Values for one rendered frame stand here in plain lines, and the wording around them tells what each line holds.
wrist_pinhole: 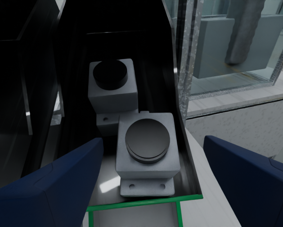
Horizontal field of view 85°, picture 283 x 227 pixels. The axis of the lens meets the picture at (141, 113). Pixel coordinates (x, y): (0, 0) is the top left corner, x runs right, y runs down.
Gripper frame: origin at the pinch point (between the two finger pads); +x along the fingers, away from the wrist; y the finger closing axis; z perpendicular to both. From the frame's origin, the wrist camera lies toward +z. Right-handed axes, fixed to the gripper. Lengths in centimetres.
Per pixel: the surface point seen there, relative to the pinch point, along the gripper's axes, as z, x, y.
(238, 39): 13, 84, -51
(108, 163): -5.2, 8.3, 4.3
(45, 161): -10.4, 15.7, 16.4
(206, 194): -34.6, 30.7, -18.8
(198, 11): 9.8, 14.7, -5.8
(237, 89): -15, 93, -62
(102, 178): -6.1, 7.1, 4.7
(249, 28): 18, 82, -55
